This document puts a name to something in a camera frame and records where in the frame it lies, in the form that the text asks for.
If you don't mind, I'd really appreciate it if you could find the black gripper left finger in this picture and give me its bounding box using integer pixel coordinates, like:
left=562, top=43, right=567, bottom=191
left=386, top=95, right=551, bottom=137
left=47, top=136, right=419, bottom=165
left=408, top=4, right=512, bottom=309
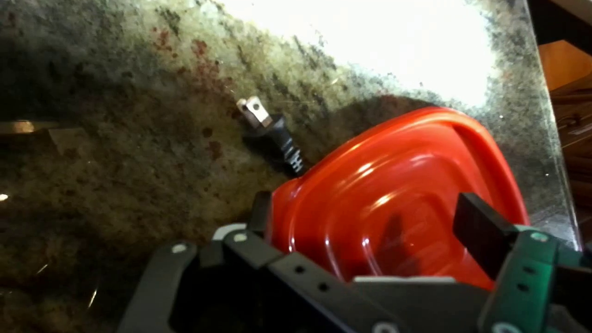
left=245, top=191, right=271, bottom=239

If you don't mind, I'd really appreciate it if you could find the black power plug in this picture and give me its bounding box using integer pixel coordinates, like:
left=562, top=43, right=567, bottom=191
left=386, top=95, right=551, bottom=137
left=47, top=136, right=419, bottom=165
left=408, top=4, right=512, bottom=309
left=236, top=97, right=306, bottom=176

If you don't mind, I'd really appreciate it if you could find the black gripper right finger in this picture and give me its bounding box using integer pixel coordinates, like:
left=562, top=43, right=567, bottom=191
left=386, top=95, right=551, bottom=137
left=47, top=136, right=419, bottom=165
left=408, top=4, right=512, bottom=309
left=453, top=193, right=517, bottom=280

